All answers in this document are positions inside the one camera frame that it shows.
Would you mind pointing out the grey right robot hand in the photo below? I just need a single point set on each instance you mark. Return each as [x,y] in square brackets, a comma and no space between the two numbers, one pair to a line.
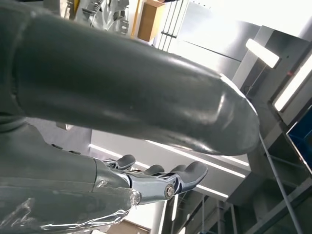
[122,87]

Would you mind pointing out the brown cardboard box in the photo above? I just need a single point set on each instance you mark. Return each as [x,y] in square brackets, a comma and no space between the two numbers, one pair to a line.
[149,22]

